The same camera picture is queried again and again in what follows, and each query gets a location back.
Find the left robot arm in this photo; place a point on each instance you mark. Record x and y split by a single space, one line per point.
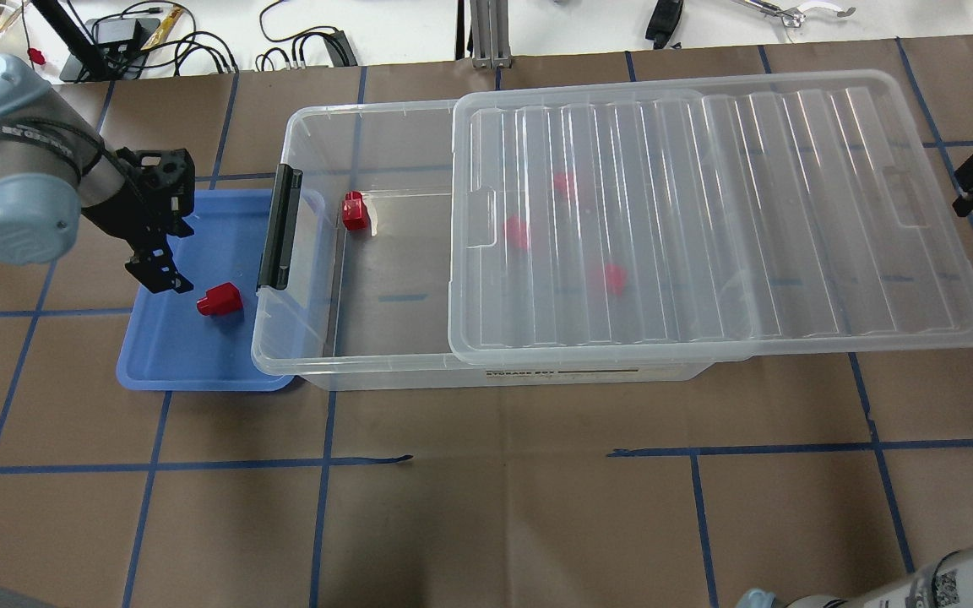
56 169

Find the aluminium frame post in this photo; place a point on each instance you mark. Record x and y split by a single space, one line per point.
489 34

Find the blue plastic tray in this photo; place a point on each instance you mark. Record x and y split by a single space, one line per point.
170 346

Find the black monitor stand base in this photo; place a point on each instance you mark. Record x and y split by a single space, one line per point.
104 49

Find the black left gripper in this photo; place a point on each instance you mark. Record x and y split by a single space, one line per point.
117 221

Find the black power adapter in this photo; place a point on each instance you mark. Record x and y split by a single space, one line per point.
339 49

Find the red emergency button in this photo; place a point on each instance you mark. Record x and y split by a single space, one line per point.
36 56

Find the black box latch handle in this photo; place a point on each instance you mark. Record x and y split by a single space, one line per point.
276 260

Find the clear plastic storage box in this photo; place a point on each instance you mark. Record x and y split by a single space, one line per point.
388 321

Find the clear plastic box lid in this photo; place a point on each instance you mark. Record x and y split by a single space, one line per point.
761 215

